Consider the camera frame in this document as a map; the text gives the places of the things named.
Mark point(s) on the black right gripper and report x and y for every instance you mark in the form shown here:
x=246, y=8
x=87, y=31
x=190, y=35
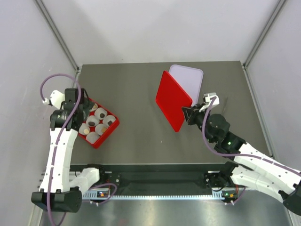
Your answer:
x=195, y=111

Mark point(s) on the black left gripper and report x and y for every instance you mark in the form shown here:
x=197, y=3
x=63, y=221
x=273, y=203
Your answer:
x=86, y=105

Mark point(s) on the red box lid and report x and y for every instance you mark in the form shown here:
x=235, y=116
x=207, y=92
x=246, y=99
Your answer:
x=171, y=98

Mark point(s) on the dark brown chocolate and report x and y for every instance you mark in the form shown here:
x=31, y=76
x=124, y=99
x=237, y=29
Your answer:
x=91, y=123

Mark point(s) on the red chocolate box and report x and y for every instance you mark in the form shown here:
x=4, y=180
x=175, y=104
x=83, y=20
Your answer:
x=108, y=131

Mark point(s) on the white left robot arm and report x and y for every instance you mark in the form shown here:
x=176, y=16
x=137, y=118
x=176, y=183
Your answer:
x=57, y=192

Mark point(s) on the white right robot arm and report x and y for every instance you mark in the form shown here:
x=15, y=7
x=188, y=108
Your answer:
x=250, y=167

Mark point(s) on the lavender plastic tray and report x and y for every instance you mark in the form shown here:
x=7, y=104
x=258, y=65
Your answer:
x=190, y=79

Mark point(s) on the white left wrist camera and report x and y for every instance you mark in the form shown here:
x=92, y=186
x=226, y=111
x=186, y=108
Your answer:
x=56, y=99

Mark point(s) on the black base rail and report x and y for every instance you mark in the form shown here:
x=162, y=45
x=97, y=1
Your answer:
x=140, y=180

